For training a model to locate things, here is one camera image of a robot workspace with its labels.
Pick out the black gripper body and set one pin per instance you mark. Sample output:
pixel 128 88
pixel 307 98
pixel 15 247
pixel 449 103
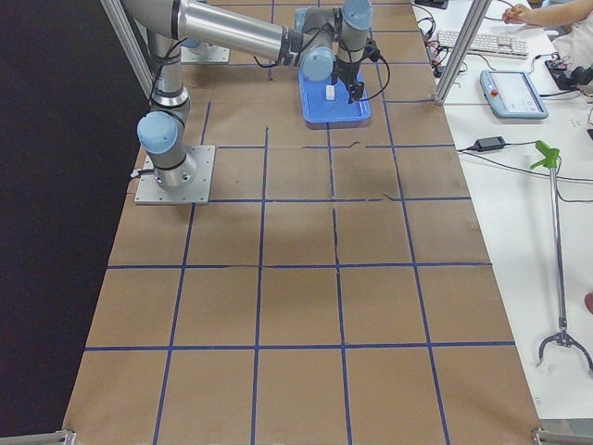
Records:
pixel 349 72

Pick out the white block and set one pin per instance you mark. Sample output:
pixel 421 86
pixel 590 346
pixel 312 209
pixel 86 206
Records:
pixel 329 92

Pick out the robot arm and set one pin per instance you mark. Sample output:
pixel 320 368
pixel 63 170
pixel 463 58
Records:
pixel 325 44

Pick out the blue plastic tray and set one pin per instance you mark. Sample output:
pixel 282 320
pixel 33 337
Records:
pixel 318 110

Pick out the person hand at desk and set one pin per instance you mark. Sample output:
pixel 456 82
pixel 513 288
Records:
pixel 518 14

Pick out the black power adapter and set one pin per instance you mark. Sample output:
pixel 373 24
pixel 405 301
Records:
pixel 489 144

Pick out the teach pendant tablet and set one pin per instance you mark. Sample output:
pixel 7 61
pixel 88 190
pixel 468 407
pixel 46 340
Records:
pixel 512 95

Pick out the white keyboard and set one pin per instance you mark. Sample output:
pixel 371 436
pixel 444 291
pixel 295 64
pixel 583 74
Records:
pixel 487 44

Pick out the brown paper table mat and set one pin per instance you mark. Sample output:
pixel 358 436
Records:
pixel 336 289

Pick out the green reacher grabber tool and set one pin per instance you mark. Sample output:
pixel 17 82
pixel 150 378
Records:
pixel 549 161

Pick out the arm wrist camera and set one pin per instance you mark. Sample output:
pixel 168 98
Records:
pixel 371 50

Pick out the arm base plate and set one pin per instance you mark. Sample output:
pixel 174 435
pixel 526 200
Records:
pixel 188 183
pixel 205 54

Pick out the aluminium frame post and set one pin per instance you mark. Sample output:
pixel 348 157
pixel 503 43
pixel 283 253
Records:
pixel 469 29

